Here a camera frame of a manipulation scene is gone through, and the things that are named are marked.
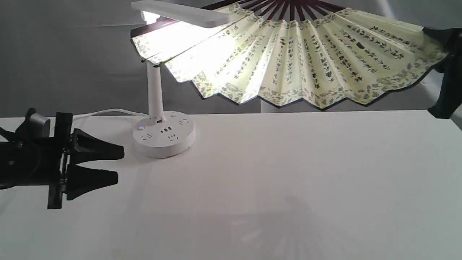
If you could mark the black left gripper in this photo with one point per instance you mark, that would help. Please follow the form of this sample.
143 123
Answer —
28 159

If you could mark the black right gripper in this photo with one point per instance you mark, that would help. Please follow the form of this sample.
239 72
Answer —
450 96

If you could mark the cream folding paper fan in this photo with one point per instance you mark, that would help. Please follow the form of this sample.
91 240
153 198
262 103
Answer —
346 54

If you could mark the white desk lamp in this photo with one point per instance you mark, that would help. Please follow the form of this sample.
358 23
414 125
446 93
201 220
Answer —
164 133

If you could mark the grey backdrop curtain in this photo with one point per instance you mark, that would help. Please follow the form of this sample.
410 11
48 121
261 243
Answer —
75 56

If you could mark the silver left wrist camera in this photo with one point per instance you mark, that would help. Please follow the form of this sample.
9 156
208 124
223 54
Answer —
34 126

